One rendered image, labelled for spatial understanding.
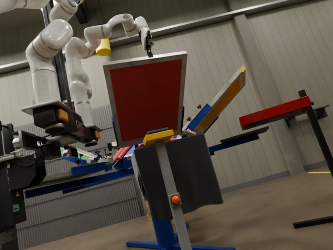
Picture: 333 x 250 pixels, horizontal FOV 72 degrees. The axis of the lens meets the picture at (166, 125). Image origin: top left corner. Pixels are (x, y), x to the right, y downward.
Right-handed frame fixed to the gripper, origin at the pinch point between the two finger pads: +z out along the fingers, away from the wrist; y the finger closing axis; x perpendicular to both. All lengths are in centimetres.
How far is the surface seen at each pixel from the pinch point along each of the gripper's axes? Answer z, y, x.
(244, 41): -312, -290, 356
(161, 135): 59, 4, -11
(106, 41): -387, -299, 1
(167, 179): 76, -6, -13
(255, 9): -388, -253, 415
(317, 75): -177, -315, 519
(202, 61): -304, -332, 240
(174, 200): 86, -5, -13
